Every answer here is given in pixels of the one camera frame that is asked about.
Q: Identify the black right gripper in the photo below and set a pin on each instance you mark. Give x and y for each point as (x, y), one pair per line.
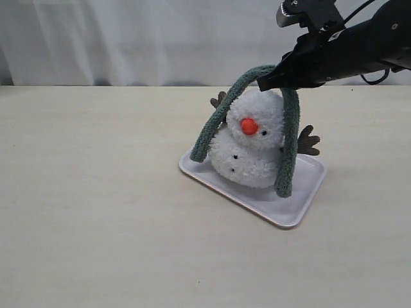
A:
(313, 61)

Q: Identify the green fuzzy scarf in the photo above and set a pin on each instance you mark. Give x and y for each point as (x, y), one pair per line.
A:
(221, 104)

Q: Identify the white plush snowman toy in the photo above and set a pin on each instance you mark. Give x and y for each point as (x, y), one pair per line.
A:
(248, 146)

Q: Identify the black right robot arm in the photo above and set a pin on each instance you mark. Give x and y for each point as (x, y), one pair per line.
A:
(381, 43)

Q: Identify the white rectangular tray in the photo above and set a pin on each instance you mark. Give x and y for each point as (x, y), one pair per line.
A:
(285, 213)

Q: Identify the white backdrop curtain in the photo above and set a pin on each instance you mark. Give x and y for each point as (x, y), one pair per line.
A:
(147, 43)

